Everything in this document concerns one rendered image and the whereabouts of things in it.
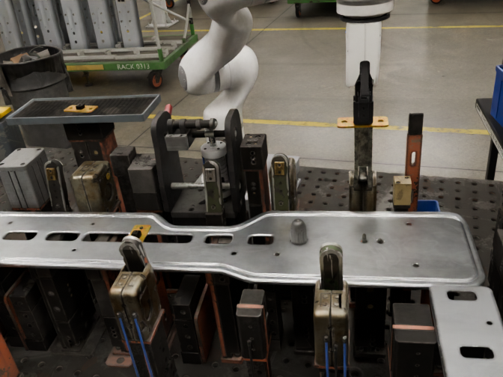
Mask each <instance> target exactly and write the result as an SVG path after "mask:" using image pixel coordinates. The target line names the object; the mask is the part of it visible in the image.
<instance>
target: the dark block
mask: <svg viewBox="0 0 503 377"><path fill-rule="evenodd" d="M240 154H241V160H242V167H243V171H245V175H246V187H247V193H248V200H249V212H250V218H253V217H255V216H256V215H259V214H261V213H262V212H267V211H271V204H270V196H269V180H268V172H267V163H266V160H267V156H268V151H267V142H266V134H245V136H244V138H243V141H242V143H241V145H240ZM252 238H253V244H254V245H270V244H272V242H273V238H272V237H265V236H253V237H252ZM257 289H263V284H258V285H257Z"/></svg>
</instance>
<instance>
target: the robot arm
mask: <svg viewBox="0 0 503 377"><path fill-rule="evenodd" d="M198 1H199V4H200V6H201V7H202V9H203V10H204V12H205V13H206V15H208V17H209V18H211V19H212V20H213V21H212V23H211V26H210V30H209V32H208V33H207V34H206V35H205V36H204V37H203V38H202V39H201V40H199V41H198V42H197V43H196V44H195V45H194V46H193V47H192V48H191V49H190V50H189V51H188V52H187V53H186V54H185V55H184V57H183V58H182V60H181V62H180V66H179V69H178V78H179V80H180V85H181V86H182V87H183V89H184V90H185V91H186V92H187V93H189V94H191V95H196V96H201V95H206V94H211V93H215V92H218V91H222V92H221V93H220V94H219V95H218V96H217V97H216V98H215V99H214V100H213V101H212V102H211V103H210V104H209V105H208V106H207V107H206V108H205V109H204V113H203V119H204V120H210V118H215V119H217V121H218V125H217V127H216V128H215V129H214V130H225V117H226V115H227V113H228V111H229V110H230V109H231V108H236V109H237V110H238V111H239V113H240V120H241V127H242V134H243V138H244V136H245V134H244V127H243V103H244V102H245V100H246V97H247V96H248V95H249V92H250V91H251V89H252V87H253V86H254V84H255V81H256V79H257V75H258V59H257V57H256V55H255V53H254V52H253V50H252V49H251V48H249V47H248V46H246V42H247V40H248V38H249V35H250V33H251V31H252V26H253V20H252V15H251V13H250V11H249V9H248V8H247V7H250V6H254V5H258V4H265V3H269V2H273V1H278V0H198ZM336 2H337V13H339V14H340V21H342V22H346V23H347V26H346V86H347V87H349V88H350V86H354V85H355V95H353V123H354V124H372V123H373V120H374V101H373V85H374V87H375V86H376V85H377V84H378V77H379V61H380V50H381V32H382V21H383V20H386V19H388V18H389V17H390V11H392V10H393V8H394V0H336Z"/></svg>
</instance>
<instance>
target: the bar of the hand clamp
mask: <svg viewBox="0 0 503 377"><path fill-rule="evenodd" d="M372 146H373V127H365V128H354V188H358V167H368V188H371V187H372Z"/></svg>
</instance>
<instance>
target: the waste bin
mask: <svg viewBox="0 0 503 377"><path fill-rule="evenodd" d="M0 91H1V95H2V96H3V99H4V103H5V105H12V106H13V110H14V111H16V110H18V109H19V108H21V107H22V106H24V105H25V104H26V103H27V102H29V101H30V100H32V99H40V98H61V97H69V93H68V92H71V91H73V86H72V83H71V80H70V75H69V73H68V72H67V66H66V65H65V63H64V56H63V52H62V50H61V49H60V48H58V47H55V46H44V45H34V46H22V47H19V48H15V49H10V50H7V51H5V52H2V53H0ZM20 128H21V130H22V133H23V135H24V137H25V140H26V142H27V145H28V146H33V147H53V148H63V149H68V148H70V147H72V145H71V143H70V142H69V141H68V140H67V136H66V133H65V130H64V126H63V123H62V124H33V125H20Z"/></svg>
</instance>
